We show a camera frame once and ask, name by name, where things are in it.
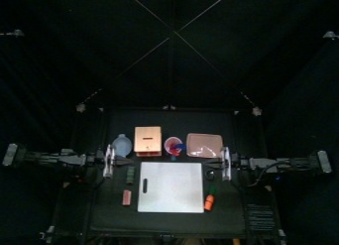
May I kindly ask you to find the red toy knife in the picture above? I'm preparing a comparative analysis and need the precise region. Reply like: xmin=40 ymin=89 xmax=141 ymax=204
xmin=169 ymin=144 xmax=182 ymax=158

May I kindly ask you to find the orange toy carrot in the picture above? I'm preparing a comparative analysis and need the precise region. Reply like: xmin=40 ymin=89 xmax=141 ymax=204
xmin=202 ymin=184 xmax=219 ymax=212

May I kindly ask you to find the small metal cup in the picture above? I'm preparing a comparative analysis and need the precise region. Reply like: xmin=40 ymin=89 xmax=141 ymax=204
xmin=204 ymin=170 xmax=219 ymax=182

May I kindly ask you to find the green striped sushi block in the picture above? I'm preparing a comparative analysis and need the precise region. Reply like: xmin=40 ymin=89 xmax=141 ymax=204
xmin=124 ymin=166 xmax=136 ymax=185

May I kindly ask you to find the light blue bottle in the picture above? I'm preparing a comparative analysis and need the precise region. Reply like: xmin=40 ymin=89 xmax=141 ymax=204
xmin=109 ymin=133 xmax=133 ymax=158

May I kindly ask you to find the wooden slot box red drawer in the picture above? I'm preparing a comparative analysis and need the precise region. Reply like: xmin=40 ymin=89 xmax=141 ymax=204
xmin=133 ymin=125 xmax=162 ymax=158

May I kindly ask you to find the red striped sushi block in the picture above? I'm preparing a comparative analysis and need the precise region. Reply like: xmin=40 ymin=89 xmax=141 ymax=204
xmin=121 ymin=188 xmax=133 ymax=207

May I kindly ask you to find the white plastic cutting board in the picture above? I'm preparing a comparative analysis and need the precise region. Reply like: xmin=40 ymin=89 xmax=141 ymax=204
xmin=136 ymin=161 xmax=205 ymax=214

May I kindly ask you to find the red plastic cup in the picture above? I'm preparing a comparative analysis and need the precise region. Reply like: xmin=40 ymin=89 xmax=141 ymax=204
xmin=162 ymin=136 xmax=184 ymax=157

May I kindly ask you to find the white text label sticker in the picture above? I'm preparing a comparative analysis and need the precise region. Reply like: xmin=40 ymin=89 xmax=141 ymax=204
xmin=245 ymin=203 xmax=276 ymax=236

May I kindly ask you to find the thin white diagonal cord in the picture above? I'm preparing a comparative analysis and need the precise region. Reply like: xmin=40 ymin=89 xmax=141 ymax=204
xmin=121 ymin=0 xmax=259 ymax=112
xmin=80 ymin=0 xmax=235 ymax=108

